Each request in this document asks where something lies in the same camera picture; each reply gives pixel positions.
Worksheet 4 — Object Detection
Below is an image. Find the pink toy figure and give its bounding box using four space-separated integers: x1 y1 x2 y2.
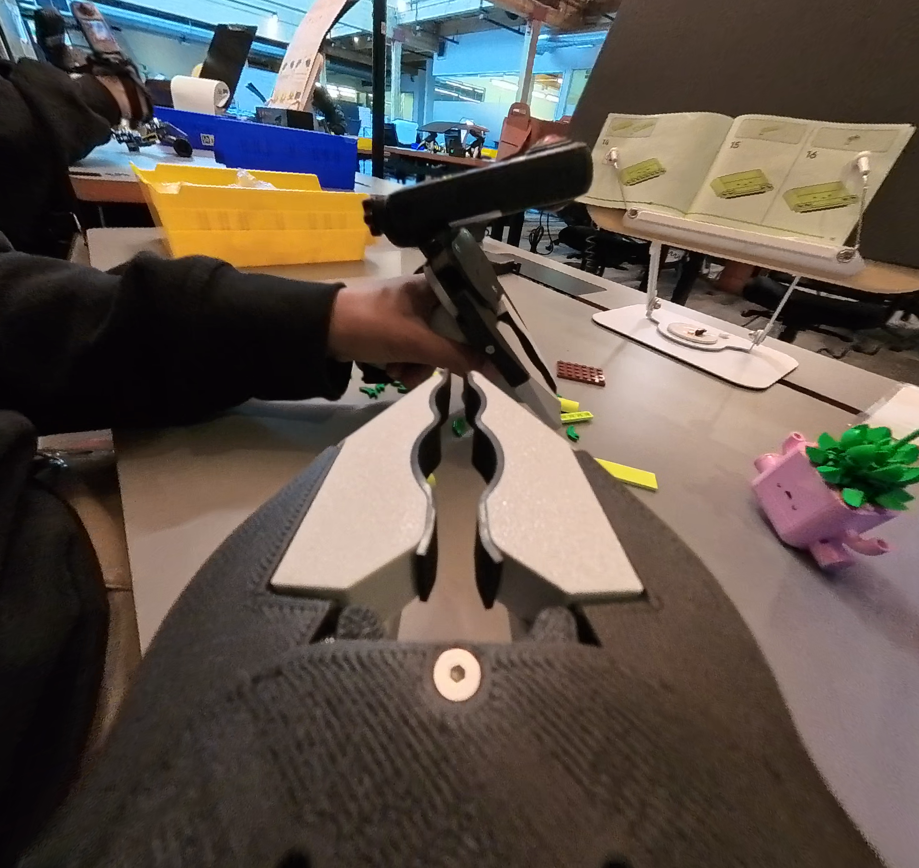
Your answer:
752 423 919 569

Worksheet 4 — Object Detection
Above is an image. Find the long lime flat tile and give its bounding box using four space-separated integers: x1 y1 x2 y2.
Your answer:
594 457 658 492

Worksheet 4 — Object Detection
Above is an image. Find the white stand base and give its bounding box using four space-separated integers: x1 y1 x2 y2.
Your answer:
592 207 866 389

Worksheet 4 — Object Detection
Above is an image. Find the yellow plastic bin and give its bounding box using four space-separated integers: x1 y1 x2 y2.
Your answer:
129 163 378 267

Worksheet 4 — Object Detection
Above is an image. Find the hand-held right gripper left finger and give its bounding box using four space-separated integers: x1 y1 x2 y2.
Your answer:
270 371 453 608

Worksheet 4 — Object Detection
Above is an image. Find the brick instruction booklet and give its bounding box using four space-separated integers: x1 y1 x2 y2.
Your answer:
578 113 916 248

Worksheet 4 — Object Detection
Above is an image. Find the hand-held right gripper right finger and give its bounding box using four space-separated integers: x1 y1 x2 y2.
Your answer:
463 371 646 610

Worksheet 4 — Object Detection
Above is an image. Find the person's left forearm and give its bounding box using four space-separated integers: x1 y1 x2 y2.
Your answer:
0 250 354 432

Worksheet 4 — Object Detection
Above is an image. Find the printed standing banner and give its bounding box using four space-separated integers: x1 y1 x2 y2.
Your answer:
269 0 360 111

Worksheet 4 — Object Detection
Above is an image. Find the white paper roll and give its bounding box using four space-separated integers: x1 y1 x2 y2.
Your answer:
170 74 231 116

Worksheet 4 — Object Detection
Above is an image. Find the small camera on mount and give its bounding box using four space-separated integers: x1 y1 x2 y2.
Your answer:
34 0 119 72

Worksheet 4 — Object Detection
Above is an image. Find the scatter of green leaf pieces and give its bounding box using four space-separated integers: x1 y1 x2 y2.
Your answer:
359 378 583 441

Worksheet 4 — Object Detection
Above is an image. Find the blue plastic bin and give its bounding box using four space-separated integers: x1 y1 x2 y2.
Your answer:
153 105 360 190

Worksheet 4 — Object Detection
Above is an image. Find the person's left hand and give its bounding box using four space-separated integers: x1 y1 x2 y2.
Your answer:
329 274 498 382

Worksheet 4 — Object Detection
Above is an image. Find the toy brick vehicle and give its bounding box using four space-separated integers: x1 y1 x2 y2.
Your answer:
111 117 193 159

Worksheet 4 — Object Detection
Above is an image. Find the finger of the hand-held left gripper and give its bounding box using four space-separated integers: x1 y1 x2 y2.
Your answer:
501 292 559 393
490 361 563 431

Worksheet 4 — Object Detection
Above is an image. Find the another person's forearm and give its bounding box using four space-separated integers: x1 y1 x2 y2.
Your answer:
0 56 123 237

